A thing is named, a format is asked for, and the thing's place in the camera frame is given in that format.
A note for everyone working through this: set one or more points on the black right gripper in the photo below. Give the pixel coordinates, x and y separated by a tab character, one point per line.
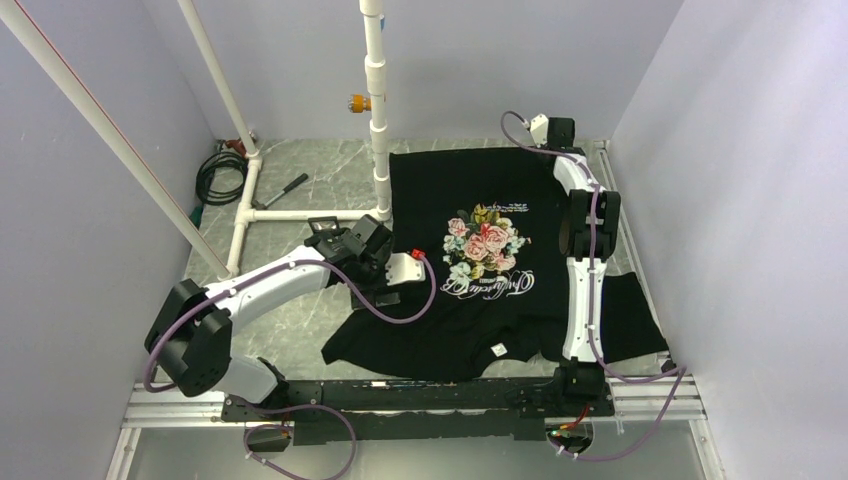
547	145

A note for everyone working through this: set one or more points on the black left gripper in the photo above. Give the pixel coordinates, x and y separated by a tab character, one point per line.
367	291

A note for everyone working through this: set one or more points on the black floral print t-shirt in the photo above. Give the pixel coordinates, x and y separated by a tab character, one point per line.
488	220

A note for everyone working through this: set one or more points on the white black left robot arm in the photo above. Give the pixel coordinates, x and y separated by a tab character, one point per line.
190	341

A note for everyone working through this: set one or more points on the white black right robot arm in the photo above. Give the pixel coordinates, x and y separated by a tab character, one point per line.
587	239

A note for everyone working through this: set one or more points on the orange yellow pipe fitting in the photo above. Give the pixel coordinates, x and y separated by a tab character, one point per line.
358	103

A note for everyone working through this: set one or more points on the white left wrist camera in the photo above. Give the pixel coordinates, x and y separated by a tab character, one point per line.
402	268

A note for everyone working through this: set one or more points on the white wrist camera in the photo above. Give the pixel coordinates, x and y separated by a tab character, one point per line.
538	128
402	268

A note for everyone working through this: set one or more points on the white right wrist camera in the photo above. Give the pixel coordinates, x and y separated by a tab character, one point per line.
538	128

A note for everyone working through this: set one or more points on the small black square frame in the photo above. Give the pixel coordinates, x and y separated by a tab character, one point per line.
325	226

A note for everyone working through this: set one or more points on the black handled hammer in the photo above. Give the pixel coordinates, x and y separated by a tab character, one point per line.
264	205

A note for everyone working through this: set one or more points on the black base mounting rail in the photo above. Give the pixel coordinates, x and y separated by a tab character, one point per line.
319	412

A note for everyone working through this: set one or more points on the aluminium extrusion rail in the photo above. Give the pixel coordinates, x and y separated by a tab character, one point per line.
674	400

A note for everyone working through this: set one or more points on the white pvc pipe frame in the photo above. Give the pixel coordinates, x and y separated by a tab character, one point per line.
88	85

